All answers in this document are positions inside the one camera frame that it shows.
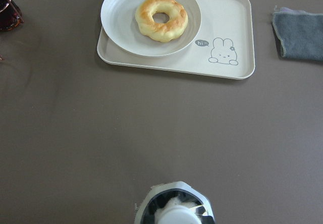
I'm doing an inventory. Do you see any tea bottle white cap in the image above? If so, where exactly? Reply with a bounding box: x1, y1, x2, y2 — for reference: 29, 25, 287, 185
134, 181, 216, 224

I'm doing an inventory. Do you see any cream rabbit tray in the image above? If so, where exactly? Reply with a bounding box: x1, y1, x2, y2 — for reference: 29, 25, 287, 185
97, 0, 255, 80

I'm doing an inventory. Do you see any tea bottle rack right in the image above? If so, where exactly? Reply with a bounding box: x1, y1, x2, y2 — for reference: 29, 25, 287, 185
0, 0, 25, 32

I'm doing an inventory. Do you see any white round plate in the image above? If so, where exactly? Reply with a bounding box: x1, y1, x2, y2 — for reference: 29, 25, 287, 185
100, 0, 201, 57

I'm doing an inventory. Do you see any grey folded cloth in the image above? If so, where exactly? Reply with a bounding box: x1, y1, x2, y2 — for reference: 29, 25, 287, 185
272, 7, 322, 61

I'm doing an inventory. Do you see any glazed ring donut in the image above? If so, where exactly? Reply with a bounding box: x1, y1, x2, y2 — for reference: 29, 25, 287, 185
135, 0, 188, 42

